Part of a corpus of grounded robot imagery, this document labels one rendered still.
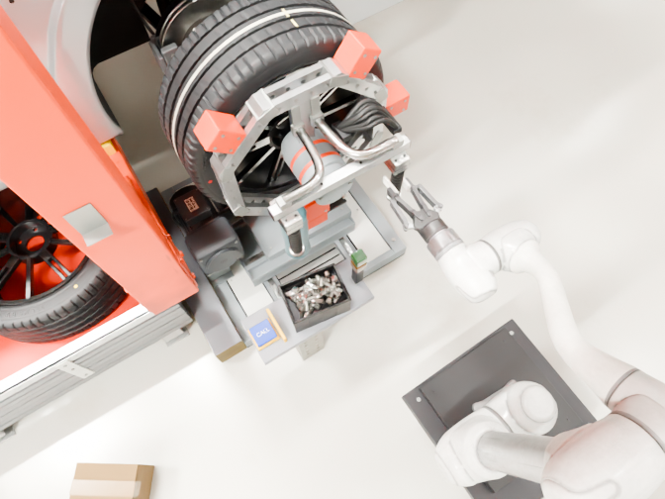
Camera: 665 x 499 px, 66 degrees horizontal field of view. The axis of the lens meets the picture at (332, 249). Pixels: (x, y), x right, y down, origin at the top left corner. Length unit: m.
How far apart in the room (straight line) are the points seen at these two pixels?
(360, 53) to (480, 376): 1.13
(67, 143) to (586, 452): 1.06
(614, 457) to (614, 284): 1.56
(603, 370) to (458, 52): 2.19
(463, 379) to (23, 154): 1.44
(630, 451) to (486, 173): 1.76
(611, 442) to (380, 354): 1.26
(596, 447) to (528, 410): 0.57
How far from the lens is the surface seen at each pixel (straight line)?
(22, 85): 0.94
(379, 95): 1.52
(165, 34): 1.78
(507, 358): 1.92
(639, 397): 1.14
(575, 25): 3.39
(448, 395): 1.83
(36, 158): 1.05
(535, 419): 1.61
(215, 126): 1.27
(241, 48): 1.36
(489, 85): 2.93
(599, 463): 1.04
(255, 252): 2.14
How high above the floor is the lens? 2.11
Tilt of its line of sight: 66 degrees down
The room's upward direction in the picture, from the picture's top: 1 degrees counter-clockwise
